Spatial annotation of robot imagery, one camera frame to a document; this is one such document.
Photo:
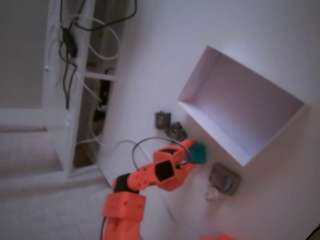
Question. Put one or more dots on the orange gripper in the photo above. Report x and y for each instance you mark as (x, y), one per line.
(184, 173)

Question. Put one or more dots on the green cube box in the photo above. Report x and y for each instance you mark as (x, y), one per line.
(200, 153)

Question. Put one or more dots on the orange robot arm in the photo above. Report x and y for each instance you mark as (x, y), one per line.
(125, 205)

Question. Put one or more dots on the white cardboard bin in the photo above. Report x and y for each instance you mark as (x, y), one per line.
(237, 107)

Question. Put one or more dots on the black clear-lid case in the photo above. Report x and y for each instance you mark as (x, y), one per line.
(177, 131)
(163, 120)

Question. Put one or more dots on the grey translucent box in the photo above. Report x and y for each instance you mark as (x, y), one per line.
(223, 178)

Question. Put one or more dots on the small white bear figurine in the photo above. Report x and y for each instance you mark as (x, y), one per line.
(212, 194)

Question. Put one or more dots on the white shelf frame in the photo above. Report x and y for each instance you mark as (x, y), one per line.
(53, 75)

